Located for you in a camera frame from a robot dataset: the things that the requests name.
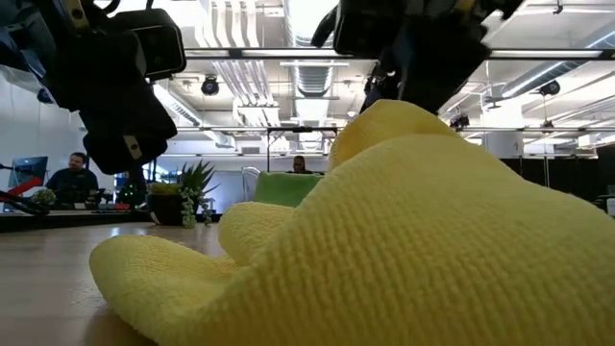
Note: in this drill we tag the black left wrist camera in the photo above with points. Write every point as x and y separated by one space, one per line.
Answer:
154 43

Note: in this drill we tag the yellow microfiber towel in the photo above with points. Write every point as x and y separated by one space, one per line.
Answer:
408 240

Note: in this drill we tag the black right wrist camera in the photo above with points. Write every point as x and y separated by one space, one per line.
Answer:
370 26

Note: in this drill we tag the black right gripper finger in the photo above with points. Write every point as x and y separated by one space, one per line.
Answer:
382 86

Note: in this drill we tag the tilted background monitor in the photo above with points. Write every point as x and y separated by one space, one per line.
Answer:
29 168

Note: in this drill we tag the black ceiling spotlight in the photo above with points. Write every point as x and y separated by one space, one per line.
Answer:
550 88
210 85
460 121

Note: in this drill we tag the small background plant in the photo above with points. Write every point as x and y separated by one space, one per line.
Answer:
44 197

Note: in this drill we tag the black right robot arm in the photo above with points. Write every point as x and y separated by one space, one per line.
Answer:
499 7

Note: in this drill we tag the silver ventilation duct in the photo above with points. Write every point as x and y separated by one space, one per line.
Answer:
312 79

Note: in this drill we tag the green microfiber towel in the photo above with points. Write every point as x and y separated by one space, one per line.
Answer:
288 190

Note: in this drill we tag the clear plastic bin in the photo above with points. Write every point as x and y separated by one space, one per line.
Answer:
250 182

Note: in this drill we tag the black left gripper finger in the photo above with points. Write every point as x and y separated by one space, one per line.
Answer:
130 120
120 156

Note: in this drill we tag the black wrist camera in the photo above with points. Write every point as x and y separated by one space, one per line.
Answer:
154 43
370 26

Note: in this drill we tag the black aluminium table frame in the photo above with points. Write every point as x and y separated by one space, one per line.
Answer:
72 220

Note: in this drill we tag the potted succulent plant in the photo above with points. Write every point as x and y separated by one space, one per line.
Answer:
192 187

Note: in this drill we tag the person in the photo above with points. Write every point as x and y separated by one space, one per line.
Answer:
72 182
299 164

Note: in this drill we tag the black overhead light bar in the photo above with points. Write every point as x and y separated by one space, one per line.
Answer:
235 53

